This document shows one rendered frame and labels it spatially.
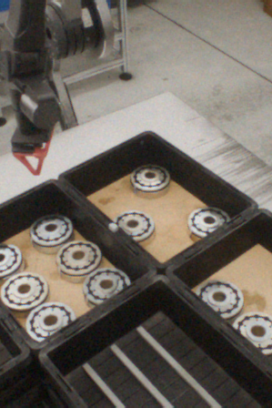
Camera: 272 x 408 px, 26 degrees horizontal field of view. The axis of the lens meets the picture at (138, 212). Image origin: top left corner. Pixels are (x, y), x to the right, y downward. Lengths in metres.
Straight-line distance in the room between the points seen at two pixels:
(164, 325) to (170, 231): 0.27
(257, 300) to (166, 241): 0.26
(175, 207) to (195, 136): 0.50
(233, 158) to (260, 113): 1.51
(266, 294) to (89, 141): 0.88
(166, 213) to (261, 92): 2.14
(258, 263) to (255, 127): 1.92
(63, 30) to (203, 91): 2.03
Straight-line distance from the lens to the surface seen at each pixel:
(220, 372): 1.17
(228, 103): 3.40
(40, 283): 1.29
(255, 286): 1.30
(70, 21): 1.56
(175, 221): 1.43
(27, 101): 1.10
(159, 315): 1.24
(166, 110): 2.05
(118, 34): 3.47
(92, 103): 3.42
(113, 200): 1.49
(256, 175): 1.78
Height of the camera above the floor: 1.82
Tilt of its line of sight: 43 degrees down
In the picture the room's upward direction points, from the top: 3 degrees counter-clockwise
